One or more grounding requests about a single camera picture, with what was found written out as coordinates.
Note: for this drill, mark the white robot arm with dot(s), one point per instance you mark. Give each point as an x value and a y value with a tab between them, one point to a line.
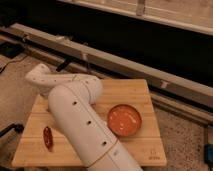
70	97

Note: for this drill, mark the orange ceramic bowl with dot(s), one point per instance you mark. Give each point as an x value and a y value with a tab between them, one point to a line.
124	120

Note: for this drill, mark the light wooden board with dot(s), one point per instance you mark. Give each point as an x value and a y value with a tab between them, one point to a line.
146	146

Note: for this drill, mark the dark red oblong object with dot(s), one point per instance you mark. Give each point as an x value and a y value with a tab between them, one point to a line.
48	138

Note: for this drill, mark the black clamp at left edge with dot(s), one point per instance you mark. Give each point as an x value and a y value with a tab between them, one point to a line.
18	128

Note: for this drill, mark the black box on floor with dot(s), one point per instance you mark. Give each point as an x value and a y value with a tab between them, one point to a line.
10	50

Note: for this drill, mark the blue object at right edge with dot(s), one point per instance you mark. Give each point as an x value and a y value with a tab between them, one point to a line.
208	154

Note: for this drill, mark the long metal floor rail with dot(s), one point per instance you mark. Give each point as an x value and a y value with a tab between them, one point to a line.
51	49

